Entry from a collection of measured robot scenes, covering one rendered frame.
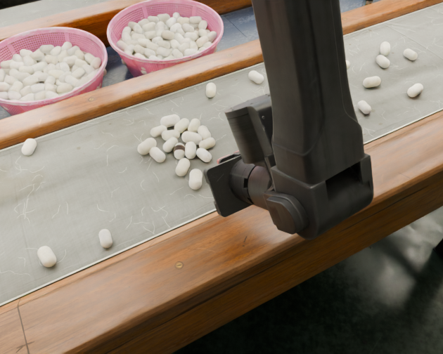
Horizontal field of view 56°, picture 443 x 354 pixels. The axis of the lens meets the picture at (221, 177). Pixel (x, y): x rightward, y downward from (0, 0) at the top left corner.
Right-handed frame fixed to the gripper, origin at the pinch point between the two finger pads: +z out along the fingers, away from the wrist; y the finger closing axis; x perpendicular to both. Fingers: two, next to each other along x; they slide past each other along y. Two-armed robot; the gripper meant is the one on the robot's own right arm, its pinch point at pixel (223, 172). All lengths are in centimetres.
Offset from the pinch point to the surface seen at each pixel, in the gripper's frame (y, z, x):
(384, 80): -45.0, 14.4, -1.4
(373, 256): -60, 56, 61
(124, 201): 13.9, 11.1, 0.5
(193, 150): -0.1, 12.4, -2.9
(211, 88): -10.6, 22.5, -11.5
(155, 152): 5.7, 14.5, -4.7
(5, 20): 21, 62, -43
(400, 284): -60, 46, 69
